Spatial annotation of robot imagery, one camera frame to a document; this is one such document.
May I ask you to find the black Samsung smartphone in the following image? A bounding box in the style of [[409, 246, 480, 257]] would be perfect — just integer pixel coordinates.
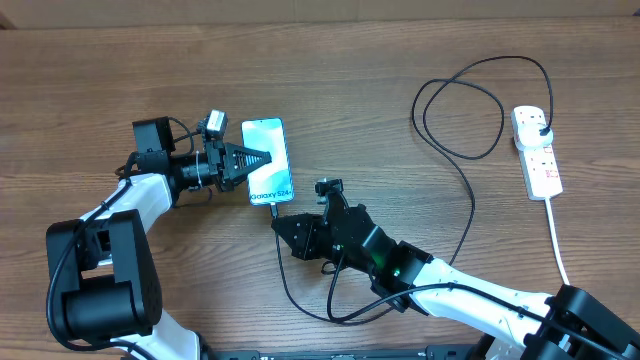
[[240, 117, 296, 207]]

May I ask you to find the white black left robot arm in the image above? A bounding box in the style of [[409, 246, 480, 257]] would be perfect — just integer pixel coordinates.
[[46, 113, 272, 359]]

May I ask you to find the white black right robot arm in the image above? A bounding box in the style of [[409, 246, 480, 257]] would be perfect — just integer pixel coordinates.
[[271, 193, 639, 359]]

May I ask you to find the white charger plug adapter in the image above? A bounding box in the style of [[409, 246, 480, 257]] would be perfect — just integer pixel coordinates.
[[514, 123, 554, 152]]

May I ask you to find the white power strip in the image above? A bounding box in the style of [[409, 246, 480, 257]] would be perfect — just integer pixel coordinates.
[[510, 105, 563, 201]]

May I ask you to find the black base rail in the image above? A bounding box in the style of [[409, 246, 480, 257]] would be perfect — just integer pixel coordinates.
[[119, 342, 481, 360]]

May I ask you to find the white power strip cord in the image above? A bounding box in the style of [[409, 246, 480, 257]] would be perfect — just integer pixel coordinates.
[[543, 196, 571, 286]]

